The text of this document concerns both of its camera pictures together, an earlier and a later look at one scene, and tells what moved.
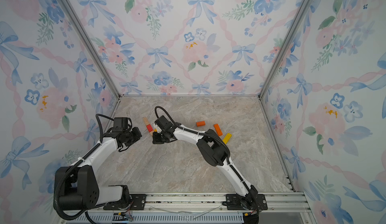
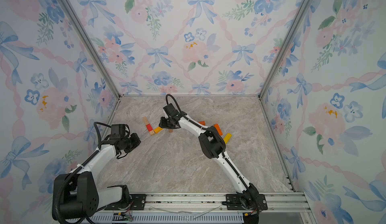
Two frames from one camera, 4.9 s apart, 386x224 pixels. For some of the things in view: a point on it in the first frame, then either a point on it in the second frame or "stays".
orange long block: x=218 y=129 stays
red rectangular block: x=150 y=127 stays
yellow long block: x=227 y=138 stays
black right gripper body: x=161 y=136 → x=167 y=122
